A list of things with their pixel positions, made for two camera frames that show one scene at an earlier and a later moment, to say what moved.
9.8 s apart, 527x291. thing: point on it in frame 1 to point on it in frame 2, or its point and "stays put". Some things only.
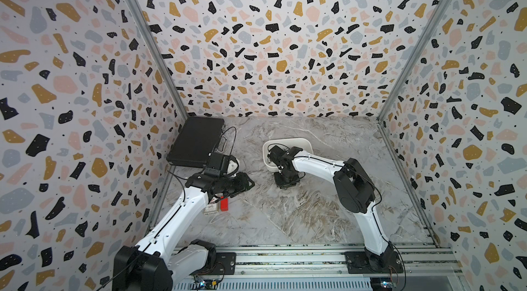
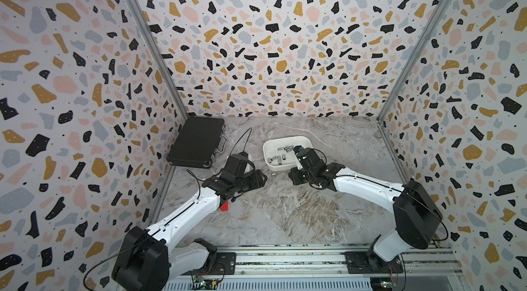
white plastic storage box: [304, 143] stays put
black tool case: [197, 138] stays put
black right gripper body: [283, 181] to [299, 177]
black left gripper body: [232, 185] to [248, 182]
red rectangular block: [224, 204] stays put
